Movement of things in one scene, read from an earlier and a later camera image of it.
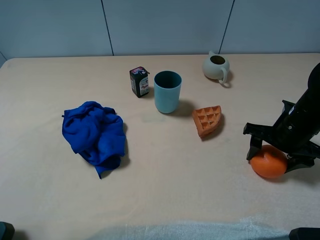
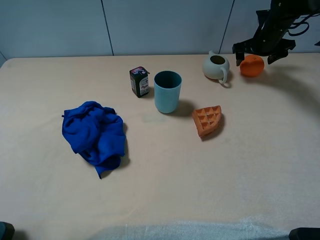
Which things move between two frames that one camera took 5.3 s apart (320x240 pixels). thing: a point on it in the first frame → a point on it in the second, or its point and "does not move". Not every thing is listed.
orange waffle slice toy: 206,119 does not move
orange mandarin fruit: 272,163 → 252,66
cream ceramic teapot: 215,66 does not move
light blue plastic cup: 167,86 does not move
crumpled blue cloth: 96,133 does not move
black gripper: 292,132 → 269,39
